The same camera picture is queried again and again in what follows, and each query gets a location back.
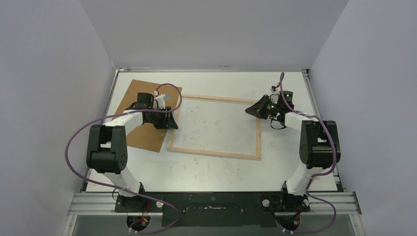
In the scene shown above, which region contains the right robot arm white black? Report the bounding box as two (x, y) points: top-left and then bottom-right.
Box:
(245, 90), (341, 211)

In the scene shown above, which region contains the clear acrylic frame pane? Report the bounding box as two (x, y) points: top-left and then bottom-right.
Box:
(173, 97), (260, 155)

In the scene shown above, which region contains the aluminium front rail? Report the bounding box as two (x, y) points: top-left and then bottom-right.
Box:
(67, 192), (361, 216)

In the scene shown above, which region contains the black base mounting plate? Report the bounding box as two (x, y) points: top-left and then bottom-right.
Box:
(114, 191), (310, 229)

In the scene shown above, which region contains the white photo paper sheet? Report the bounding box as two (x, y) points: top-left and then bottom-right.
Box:
(85, 143), (183, 193)

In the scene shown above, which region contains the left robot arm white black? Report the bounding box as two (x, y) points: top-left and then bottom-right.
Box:
(86, 92), (178, 212)

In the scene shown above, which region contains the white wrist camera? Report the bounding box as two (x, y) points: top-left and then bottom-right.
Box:
(270, 86), (280, 94)
(154, 93), (169, 110)

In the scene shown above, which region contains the light wooden picture frame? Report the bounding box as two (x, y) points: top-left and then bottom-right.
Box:
(167, 94), (262, 161)

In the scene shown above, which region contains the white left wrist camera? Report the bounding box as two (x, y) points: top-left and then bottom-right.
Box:
(154, 93), (169, 110)

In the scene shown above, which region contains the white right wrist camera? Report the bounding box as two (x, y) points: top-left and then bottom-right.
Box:
(270, 86), (280, 94)

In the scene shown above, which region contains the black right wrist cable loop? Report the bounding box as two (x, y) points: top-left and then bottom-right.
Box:
(269, 117), (287, 130)

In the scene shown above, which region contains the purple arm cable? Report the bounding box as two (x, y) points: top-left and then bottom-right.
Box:
(64, 83), (183, 235)
(275, 72), (338, 235)

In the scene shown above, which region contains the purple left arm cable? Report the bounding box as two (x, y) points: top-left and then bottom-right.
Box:
(64, 83), (183, 235)

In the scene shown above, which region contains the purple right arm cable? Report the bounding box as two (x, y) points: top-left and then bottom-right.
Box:
(275, 72), (338, 235)

